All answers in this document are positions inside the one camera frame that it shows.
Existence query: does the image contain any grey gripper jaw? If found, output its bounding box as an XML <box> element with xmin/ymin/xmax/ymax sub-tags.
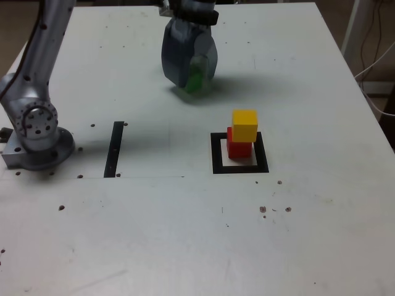
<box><xmin>193</xmin><ymin>30</ymin><xmax>219</xmax><ymax>90</ymax></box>
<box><xmin>160</xmin><ymin>18</ymin><xmax>198</xmax><ymax>89</ymax></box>

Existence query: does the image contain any green cube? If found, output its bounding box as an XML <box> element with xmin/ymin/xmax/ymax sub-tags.
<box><xmin>181</xmin><ymin>57</ymin><xmax>210</xmax><ymax>95</ymax></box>

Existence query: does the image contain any yellow cube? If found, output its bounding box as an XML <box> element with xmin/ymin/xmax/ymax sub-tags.
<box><xmin>231</xmin><ymin>109</ymin><xmax>259</xmax><ymax>143</ymax></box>

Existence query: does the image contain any red cube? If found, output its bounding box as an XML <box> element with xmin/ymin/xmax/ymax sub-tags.
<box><xmin>227</xmin><ymin>126</ymin><xmax>253</xmax><ymax>159</ymax></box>

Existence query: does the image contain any black tape square outline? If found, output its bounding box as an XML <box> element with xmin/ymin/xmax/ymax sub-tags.
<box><xmin>210</xmin><ymin>131</ymin><xmax>270</xmax><ymax>175</ymax></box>

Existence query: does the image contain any black tape strip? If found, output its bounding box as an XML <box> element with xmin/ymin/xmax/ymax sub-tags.
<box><xmin>103</xmin><ymin>121</ymin><xmax>125</xmax><ymax>179</ymax></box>

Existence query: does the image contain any white post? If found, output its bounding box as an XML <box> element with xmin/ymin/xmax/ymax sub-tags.
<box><xmin>341</xmin><ymin>0</ymin><xmax>361</xmax><ymax>62</ymax></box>

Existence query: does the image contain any white cable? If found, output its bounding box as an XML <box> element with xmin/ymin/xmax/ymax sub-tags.
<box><xmin>354</xmin><ymin>41</ymin><xmax>395</xmax><ymax>117</ymax></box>

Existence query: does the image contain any thin black cable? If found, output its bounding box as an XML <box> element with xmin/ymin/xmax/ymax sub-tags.
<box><xmin>359</xmin><ymin>0</ymin><xmax>385</xmax><ymax>83</ymax></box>

